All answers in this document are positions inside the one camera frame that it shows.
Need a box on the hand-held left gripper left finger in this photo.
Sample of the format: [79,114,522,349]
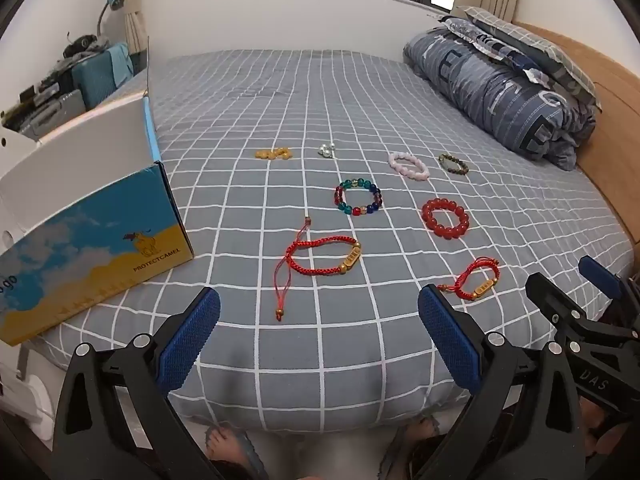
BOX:
[51,286,222,480]

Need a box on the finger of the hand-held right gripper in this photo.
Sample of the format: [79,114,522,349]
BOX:
[578,255,640,311]
[525,272,640,413]

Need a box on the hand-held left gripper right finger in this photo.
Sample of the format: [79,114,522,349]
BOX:
[410,284,586,480]

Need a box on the small red cord bracelet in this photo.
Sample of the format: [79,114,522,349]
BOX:
[437,257,501,302]

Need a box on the large red cord bracelet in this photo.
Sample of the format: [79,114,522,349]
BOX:
[274,216,362,322]

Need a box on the printed cardboard box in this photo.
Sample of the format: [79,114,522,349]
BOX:
[0,35,195,346]

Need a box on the brown wooden bead bracelet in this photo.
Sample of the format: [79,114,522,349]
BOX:
[438,154,470,176]

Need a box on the person's right foot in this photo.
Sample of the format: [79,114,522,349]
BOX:
[400,417,451,480]

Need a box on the person's foot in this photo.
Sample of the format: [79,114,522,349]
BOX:
[205,425,251,480]
[400,417,451,480]

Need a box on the person's left foot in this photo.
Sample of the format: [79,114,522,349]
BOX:
[205,425,251,480]

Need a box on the grey sandal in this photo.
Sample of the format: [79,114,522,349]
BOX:
[202,422,271,480]
[380,420,451,480]

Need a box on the wooden headboard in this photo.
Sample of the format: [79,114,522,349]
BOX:
[512,21,640,246]

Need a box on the folded blue quilt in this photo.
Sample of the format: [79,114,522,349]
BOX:
[402,27,598,171]

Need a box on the grey checked pillow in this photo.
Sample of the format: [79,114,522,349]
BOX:
[452,6,601,111]

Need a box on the bed with grey checked sheet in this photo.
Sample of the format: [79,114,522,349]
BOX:
[37,49,636,433]

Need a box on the blue patterned pillow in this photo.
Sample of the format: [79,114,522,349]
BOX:
[440,15,551,86]

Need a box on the teal suitcase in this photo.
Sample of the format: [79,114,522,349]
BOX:
[70,42,136,111]

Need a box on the stack of dark devices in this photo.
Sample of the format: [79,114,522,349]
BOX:
[17,67,76,106]

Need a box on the pile of dark clutter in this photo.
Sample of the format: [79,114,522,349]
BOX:
[62,32,108,58]

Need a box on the blue desk lamp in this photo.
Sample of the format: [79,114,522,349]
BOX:
[95,0,125,41]

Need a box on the red bead bracelet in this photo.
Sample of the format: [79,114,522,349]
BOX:
[421,198,470,235]

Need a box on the multicolour glass bead bracelet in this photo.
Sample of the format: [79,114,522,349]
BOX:
[334,179,384,217]

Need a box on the pink bead bracelet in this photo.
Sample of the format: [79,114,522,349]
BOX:
[388,151,431,181]

